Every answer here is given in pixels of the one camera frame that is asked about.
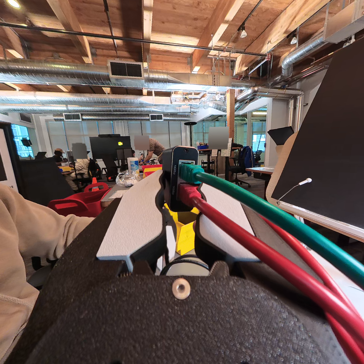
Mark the yellow plastic bin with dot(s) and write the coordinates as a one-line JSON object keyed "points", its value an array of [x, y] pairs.
{"points": [[184, 236]]}

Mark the black display screen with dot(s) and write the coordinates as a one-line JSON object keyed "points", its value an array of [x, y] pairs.
{"points": [[105, 148]]}

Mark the clear plastic bag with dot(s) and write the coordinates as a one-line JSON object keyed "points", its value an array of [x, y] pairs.
{"points": [[128, 178]]}

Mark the round ceiling light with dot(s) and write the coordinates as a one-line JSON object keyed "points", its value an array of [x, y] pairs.
{"points": [[12, 3]]}

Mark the black board with pale frame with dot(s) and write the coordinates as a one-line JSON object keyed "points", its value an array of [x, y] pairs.
{"points": [[327, 142]]}

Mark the track spotlight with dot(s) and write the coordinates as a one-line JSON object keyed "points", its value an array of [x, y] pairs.
{"points": [[243, 32], [293, 40]]}

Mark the wooden support post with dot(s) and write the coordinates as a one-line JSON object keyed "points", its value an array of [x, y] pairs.
{"points": [[230, 113]]}

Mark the blue bin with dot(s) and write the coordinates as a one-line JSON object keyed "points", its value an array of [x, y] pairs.
{"points": [[202, 147]]}

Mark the round black rimmed object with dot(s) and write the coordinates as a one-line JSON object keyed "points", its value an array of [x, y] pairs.
{"points": [[184, 267]]}

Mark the thin silver air duct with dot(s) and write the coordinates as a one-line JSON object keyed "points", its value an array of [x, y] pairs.
{"points": [[113, 117]]}

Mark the white wipes canister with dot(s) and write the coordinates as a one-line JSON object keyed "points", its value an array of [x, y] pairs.
{"points": [[133, 165]]}

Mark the blue jacket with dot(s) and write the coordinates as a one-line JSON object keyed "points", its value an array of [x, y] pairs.
{"points": [[248, 156]]}

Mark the small black angled panel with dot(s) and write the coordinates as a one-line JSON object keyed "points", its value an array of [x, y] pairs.
{"points": [[280, 135]]}

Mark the white paper sheet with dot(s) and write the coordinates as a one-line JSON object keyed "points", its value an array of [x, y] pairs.
{"points": [[224, 152]]}

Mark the black and white printed sign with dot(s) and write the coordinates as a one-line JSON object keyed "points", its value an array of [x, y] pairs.
{"points": [[7, 159]]}

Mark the bent silver air duct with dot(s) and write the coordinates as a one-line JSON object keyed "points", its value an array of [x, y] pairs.
{"points": [[301, 52]]}

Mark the black office chair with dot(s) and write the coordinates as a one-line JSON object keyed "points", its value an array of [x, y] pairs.
{"points": [[237, 170]]}

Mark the dark panel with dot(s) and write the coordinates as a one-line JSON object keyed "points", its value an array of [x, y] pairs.
{"points": [[42, 182]]}

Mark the white air vent grille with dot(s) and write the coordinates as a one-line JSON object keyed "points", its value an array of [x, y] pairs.
{"points": [[125, 69]]}

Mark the person's left forearm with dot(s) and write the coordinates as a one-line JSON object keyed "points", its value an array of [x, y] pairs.
{"points": [[28, 227]]}

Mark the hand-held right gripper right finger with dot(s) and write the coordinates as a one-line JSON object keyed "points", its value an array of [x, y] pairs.
{"points": [[221, 244]]}

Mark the red and yellow bins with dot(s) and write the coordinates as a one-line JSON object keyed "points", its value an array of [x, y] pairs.
{"points": [[150, 169]]}

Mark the wooden desk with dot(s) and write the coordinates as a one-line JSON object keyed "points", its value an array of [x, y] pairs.
{"points": [[260, 169]]}

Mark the large silver air duct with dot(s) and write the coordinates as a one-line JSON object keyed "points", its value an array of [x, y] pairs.
{"points": [[57, 75]]}

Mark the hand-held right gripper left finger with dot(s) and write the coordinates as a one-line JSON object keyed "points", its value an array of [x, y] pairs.
{"points": [[133, 221]]}

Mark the black floor lamp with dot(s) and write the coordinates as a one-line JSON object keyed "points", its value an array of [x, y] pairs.
{"points": [[190, 123]]}

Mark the black ethernet port box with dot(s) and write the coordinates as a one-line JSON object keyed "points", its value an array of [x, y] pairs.
{"points": [[184, 153]]}

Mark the red tote basket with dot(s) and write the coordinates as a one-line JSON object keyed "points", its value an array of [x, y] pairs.
{"points": [[85, 202]]}

